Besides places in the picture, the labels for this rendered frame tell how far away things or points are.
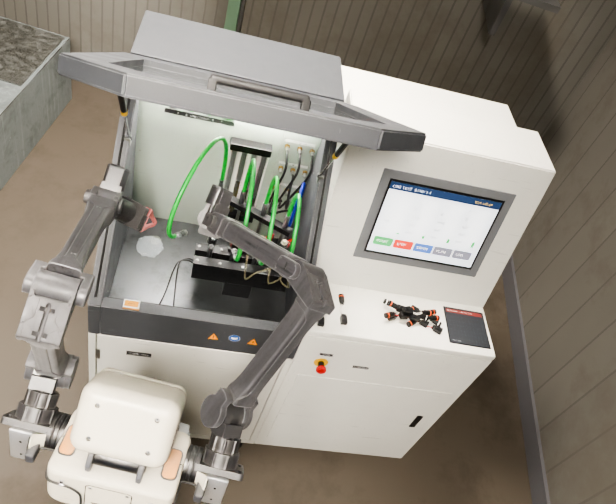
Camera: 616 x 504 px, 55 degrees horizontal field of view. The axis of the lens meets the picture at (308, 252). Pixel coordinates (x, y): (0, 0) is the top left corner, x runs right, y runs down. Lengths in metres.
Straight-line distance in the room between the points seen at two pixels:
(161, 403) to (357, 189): 0.98
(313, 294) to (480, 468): 2.07
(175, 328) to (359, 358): 0.65
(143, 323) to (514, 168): 1.31
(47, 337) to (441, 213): 1.34
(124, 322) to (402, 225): 0.97
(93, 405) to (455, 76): 3.17
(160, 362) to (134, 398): 0.89
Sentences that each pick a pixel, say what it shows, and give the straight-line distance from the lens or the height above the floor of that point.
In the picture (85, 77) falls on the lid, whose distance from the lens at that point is 1.15.
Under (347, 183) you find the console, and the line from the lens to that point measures 1.91.
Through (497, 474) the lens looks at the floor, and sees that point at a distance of 3.24.
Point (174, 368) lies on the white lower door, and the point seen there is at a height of 0.63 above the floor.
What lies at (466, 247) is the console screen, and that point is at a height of 1.22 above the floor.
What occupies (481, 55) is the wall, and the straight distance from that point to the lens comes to 3.91.
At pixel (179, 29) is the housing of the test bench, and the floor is 1.50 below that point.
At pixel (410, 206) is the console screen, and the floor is 1.34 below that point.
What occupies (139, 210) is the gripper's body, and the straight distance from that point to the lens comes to 1.60.
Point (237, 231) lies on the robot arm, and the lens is 1.55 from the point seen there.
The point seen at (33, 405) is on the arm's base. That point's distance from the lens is 1.48.
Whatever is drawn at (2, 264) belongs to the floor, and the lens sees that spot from 3.32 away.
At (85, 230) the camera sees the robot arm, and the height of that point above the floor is 1.58.
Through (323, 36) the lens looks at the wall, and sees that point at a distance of 3.85.
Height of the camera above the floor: 2.55
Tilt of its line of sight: 46 degrees down
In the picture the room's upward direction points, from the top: 22 degrees clockwise
